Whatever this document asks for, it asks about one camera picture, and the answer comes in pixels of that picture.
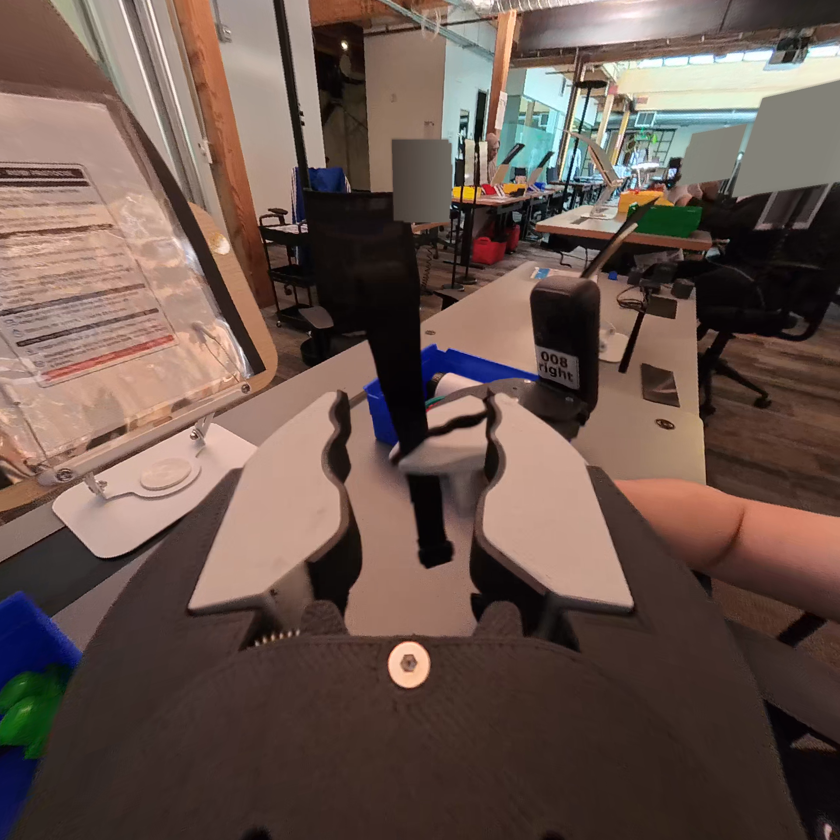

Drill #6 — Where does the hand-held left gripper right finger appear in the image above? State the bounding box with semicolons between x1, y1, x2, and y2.
469;392;636;641

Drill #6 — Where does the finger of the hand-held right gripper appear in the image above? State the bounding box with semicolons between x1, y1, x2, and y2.
389;422;492;476
428;395;493;435

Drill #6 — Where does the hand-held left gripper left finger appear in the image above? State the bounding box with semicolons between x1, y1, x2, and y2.
187;389;364;632

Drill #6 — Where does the white bottle black cap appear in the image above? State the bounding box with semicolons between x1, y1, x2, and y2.
430;371;490;403

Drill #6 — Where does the blue plastic bin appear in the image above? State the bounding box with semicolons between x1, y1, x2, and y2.
0;591;83;818
363;343;546;448

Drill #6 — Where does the black fabric strap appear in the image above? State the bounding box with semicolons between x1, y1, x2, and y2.
357;220;455;571

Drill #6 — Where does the person's right forearm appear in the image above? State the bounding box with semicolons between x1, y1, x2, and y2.
613;478;840;623

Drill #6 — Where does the black monitor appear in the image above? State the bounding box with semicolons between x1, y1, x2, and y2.
583;220;641;280

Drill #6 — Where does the black desk stand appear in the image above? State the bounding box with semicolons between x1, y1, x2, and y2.
617;279;680;375

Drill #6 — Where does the black square pad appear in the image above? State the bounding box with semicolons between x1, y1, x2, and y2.
640;363;681;408

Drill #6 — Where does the green bin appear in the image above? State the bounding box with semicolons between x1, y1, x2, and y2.
625;202;703;238

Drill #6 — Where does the white stand base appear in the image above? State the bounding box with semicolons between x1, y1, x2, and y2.
52;422;258;560

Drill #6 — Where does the black mesh office chair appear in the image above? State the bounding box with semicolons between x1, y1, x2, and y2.
298;189;422;367

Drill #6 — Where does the black utility cart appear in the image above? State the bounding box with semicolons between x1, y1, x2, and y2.
258;208;315;330

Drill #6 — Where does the black floor lamp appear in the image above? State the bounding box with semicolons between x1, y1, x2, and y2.
271;0;311;193
570;77;609;188

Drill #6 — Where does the green plastic block strip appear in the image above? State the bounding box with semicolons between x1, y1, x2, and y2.
0;664;72;762

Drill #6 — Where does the framed instruction sign board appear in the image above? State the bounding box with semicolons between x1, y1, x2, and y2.
0;79;278;522

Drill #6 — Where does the wooden post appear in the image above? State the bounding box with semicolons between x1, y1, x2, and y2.
172;0;278;311
487;10;521;142

